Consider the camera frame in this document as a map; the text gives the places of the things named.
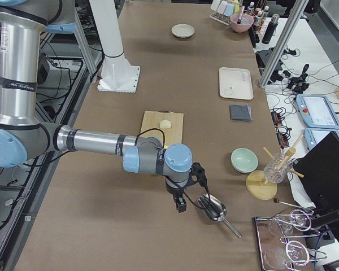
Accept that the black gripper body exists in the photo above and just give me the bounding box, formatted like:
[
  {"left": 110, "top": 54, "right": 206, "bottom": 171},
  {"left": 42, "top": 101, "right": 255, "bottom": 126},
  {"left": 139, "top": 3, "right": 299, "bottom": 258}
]
[{"left": 166, "top": 178, "right": 188, "bottom": 204}]

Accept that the pale white bun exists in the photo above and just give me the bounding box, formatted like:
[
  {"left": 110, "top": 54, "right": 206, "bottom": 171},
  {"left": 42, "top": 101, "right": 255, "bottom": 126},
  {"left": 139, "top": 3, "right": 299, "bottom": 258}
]
[{"left": 159, "top": 120, "right": 172, "bottom": 129}]

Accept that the beige round plate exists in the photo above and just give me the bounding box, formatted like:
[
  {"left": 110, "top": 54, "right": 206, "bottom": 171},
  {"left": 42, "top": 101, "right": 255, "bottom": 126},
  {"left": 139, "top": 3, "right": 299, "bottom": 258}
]
[{"left": 171, "top": 24, "right": 195, "bottom": 38}]

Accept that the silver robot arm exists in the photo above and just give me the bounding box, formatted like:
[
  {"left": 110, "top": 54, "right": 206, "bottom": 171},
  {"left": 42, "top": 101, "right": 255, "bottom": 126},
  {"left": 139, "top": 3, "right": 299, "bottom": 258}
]
[{"left": 0, "top": 1, "right": 194, "bottom": 212}]

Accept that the metal glass rack tray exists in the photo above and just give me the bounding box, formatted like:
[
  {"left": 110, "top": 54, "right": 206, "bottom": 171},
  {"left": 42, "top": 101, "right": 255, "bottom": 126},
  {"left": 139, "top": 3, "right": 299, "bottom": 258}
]
[{"left": 254, "top": 209, "right": 327, "bottom": 270}]

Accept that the cream rectangular tray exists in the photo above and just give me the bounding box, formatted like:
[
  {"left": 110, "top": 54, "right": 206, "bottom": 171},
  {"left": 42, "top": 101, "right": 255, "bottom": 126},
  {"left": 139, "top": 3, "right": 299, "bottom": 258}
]
[{"left": 219, "top": 67, "right": 254, "bottom": 100}]

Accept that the metal scoop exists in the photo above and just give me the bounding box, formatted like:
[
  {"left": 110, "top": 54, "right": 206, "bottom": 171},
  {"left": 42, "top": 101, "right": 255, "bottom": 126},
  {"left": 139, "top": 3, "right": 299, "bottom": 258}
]
[{"left": 197, "top": 194, "right": 242, "bottom": 239}]

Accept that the wooden cutting board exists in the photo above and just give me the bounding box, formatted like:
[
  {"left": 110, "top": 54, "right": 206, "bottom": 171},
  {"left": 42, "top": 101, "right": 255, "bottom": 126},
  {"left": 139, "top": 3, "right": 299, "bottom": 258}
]
[{"left": 141, "top": 111, "right": 184, "bottom": 146}]

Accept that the mint green bowl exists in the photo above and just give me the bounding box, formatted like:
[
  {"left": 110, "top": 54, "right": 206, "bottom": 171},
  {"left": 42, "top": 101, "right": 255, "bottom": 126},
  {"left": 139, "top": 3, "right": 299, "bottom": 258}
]
[{"left": 231, "top": 148, "right": 258, "bottom": 173}]

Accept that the wooden cup rack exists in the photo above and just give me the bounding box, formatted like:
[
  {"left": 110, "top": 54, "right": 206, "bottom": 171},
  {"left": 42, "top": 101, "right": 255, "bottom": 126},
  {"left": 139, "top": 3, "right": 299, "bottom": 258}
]
[{"left": 246, "top": 134, "right": 304, "bottom": 200}]

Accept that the clear glass cup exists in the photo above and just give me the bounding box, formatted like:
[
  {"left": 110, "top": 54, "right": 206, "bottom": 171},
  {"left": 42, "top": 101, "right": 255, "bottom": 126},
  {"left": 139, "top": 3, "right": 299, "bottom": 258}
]
[{"left": 264, "top": 153, "right": 293, "bottom": 183}]

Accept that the grey folded cloth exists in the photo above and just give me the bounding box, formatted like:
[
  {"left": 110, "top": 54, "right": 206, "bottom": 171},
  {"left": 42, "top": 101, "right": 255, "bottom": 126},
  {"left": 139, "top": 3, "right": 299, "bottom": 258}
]
[{"left": 229, "top": 104, "right": 252, "bottom": 122}]

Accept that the black monitor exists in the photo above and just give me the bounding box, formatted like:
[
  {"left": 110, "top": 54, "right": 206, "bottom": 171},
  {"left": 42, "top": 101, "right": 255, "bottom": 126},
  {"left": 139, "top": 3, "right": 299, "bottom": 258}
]
[{"left": 290, "top": 132, "right": 339, "bottom": 211}]

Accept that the blue teach pendant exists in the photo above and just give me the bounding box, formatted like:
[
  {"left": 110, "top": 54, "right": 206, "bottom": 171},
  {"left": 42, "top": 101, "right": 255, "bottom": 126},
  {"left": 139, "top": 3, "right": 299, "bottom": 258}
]
[
  {"left": 303, "top": 128, "right": 339, "bottom": 151},
  {"left": 295, "top": 94, "right": 339, "bottom": 130}
]

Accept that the black thermos bottle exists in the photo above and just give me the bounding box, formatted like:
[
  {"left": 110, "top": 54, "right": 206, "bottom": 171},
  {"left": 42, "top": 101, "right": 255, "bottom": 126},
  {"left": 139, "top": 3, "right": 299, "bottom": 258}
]
[{"left": 262, "top": 14, "right": 280, "bottom": 44}]

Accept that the pastel container rack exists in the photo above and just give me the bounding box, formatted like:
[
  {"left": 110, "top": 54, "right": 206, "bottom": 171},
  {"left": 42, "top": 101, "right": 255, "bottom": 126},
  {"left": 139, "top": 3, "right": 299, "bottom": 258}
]
[{"left": 210, "top": 0, "right": 243, "bottom": 24}]

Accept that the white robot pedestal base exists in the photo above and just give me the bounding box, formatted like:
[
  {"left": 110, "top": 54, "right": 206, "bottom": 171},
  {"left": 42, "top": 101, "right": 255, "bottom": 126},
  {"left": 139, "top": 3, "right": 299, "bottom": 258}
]
[{"left": 89, "top": 0, "right": 140, "bottom": 93}]

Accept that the aluminium frame post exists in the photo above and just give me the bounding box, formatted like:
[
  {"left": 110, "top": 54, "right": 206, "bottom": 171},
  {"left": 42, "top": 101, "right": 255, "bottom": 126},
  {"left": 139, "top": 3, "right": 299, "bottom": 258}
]
[{"left": 259, "top": 0, "right": 308, "bottom": 89}]

